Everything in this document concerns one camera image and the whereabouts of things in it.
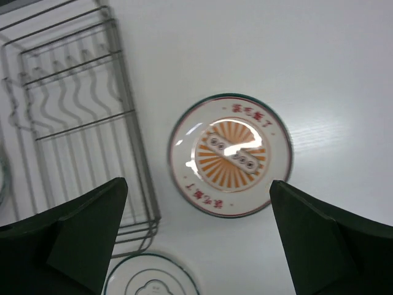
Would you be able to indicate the orange sunburst plate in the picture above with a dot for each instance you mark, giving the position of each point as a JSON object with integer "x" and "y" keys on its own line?
{"x": 225, "y": 151}

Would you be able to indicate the grey wire dish rack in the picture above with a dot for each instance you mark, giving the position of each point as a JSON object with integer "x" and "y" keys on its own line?
{"x": 68, "y": 117}

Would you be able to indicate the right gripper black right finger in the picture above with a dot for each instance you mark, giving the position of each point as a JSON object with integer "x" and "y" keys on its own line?
{"x": 330, "y": 250}

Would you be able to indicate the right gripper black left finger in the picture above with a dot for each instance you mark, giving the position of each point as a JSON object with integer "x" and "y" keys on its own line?
{"x": 66, "y": 249}

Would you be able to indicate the white plate green rim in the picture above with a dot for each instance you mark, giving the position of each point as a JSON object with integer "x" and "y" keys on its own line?
{"x": 150, "y": 273}

